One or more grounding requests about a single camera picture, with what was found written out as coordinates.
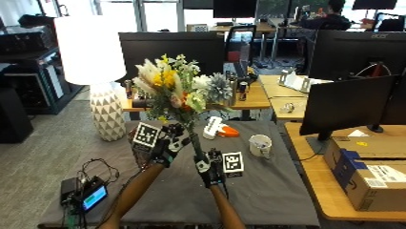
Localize person's left hand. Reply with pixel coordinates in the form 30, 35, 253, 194
150, 123, 192, 168

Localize person's right hand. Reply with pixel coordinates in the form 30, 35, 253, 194
193, 148, 227, 189

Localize mixed flower bouquet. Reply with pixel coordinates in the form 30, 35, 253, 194
131, 53, 233, 160

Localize white marker cube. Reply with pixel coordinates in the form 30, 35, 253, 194
131, 121, 163, 152
221, 151, 247, 178

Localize white and orange tool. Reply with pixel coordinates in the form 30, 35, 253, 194
203, 115, 241, 141

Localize white mug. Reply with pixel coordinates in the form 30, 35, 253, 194
248, 134, 275, 159

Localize dark grey tablecloth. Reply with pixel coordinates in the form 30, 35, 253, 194
38, 119, 321, 229

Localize dark drink can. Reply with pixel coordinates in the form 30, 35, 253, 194
237, 81, 251, 102

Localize light wooden side desk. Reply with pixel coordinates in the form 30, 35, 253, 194
284, 122, 406, 222

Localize wide black monitor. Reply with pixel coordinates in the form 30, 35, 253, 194
119, 31, 227, 84

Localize small shiny object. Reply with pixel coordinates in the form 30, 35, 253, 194
279, 102, 297, 115

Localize black device with blue screen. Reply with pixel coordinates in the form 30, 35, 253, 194
78, 177, 110, 214

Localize black power adapter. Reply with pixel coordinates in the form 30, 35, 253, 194
60, 177, 82, 204

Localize white lamp with patterned base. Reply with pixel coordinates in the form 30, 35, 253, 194
54, 14, 128, 143

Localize white folded object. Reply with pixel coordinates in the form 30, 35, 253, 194
277, 69, 315, 94

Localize black monitor on stand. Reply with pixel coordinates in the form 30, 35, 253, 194
299, 74, 398, 156

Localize black equipment rack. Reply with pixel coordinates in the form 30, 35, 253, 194
0, 13, 74, 115

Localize flat cardboard box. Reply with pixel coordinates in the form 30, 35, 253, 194
323, 135, 406, 166

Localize cardboard box with white label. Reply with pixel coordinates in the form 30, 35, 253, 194
332, 148, 406, 213

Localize black monitor edge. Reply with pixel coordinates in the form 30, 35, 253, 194
366, 74, 406, 134

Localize black monitor with silver logo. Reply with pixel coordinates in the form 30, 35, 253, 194
308, 29, 406, 82

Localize black cables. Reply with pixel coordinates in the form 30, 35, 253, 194
75, 157, 122, 187

